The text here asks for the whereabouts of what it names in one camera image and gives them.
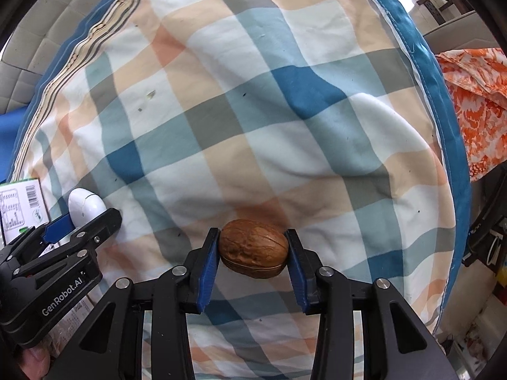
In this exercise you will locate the person's left hand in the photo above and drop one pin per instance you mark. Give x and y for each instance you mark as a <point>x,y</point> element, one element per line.
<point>35,362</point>

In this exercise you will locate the brown walnut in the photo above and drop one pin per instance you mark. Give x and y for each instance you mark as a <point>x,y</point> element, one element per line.
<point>253,249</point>

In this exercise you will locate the cardboard box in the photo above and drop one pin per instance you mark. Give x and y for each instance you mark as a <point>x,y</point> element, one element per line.
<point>22,206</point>

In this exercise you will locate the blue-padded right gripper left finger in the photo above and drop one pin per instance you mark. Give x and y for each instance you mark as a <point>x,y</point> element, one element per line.
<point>108,344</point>

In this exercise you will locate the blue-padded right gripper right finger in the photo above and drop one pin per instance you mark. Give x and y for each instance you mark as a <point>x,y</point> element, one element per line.
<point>396,343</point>

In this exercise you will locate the blue foam mat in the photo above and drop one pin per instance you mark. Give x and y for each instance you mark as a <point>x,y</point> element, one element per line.
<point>10,124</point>

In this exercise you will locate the grey quilted cushion right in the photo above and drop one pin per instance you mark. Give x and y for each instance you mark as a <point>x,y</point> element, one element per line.
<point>33,44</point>

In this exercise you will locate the orange patterned cloth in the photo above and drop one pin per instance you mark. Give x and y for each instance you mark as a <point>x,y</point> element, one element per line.
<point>476,81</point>

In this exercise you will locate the plaid blue-edged tablecloth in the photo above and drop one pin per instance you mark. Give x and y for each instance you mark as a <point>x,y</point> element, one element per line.
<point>327,116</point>

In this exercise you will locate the white egg-shaped case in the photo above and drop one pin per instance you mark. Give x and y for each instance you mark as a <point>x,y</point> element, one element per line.
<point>84,205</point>

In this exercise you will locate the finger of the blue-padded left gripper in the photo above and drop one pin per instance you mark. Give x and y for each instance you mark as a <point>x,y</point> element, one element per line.
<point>85,241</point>
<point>32,243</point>

